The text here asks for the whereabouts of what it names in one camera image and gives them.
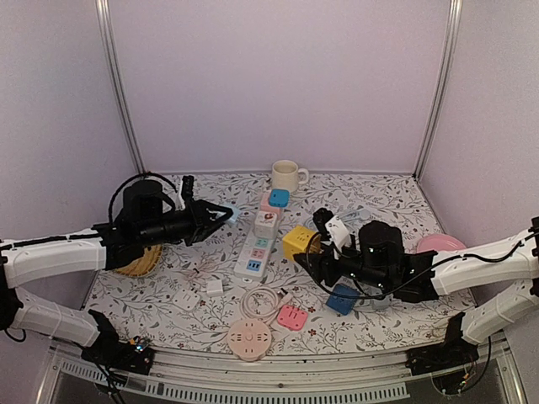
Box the pink round power strip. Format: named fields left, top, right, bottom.
left=227, top=319, right=272, bottom=362

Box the pale blue small charger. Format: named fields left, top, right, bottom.
left=223, top=204, right=241, bottom=226

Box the yellow cube socket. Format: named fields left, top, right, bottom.
left=282, top=226, right=321, bottom=260

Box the white square plug adapter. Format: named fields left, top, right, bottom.
left=173, top=289, right=201, bottom=312

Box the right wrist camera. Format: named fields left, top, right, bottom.
left=312, top=208, right=351, bottom=253

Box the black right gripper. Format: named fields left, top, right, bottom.
left=296, top=236, right=392, bottom=291

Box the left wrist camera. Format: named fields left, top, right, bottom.
left=177, top=175, right=195, bottom=210

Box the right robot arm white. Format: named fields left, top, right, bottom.
left=291, top=216, right=538, bottom=367

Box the thin pink usb cable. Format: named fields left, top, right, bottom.
left=180, top=258, right=222, bottom=287

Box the cream ceramic mug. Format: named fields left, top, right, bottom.
left=271, top=160, right=310, bottom=193

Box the aluminium frame post left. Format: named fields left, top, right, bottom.
left=94, top=0, right=146, bottom=173

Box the small white usb charger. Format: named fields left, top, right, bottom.
left=205, top=279, right=226, bottom=297

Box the pink round plate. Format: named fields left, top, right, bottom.
left=416, top=233, right=467, bottom=253

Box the pink square plug adapter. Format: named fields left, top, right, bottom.
left=276, top=305, right=308, bottom=332

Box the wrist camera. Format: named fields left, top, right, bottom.
left=312, top=208, right=351, bottom=253
left=177, top=175, right=195, bottom=210

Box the light blue small adapter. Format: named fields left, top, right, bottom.
left=268, top=189, right=290, bottom=208

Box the yellow woven basket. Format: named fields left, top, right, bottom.
left=115, top=245, right=163, bottom=278

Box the aluminium frame post right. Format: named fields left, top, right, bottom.
left=413, top=0, right=463, bottom=182

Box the pink cube socket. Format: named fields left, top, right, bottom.
left=259, top=191, right=283, bottom=217

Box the white colourful power strip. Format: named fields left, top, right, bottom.
left=233, top=210, right=280, bottom=282

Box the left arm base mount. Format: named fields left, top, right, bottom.
left=81, top=310, right=155, bottom=375

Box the front aluminium rail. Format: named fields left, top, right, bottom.
left=31, top=326, right=527, bottom=404

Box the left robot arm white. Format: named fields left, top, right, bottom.
left=1, top=173, right=233, bottom=365

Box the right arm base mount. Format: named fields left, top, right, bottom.
left=405, top=312, right=479, bottom=375

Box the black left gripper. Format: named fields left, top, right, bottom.
left=138, top=197, right=232, bottom=247

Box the dark blue cube socket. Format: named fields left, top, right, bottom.
left=325, top=284, right=360, bottom=316

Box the aluminium frame post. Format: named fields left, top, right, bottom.
left=94, top=0, right=146, bottom=173
left=413, top=0, right=463, bottom=182

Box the pink power cable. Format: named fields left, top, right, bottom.
left=239, top=286, right=296, bottom=327

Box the grey blue power strip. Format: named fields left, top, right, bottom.
left=370, top=296, right=392, bottom=311

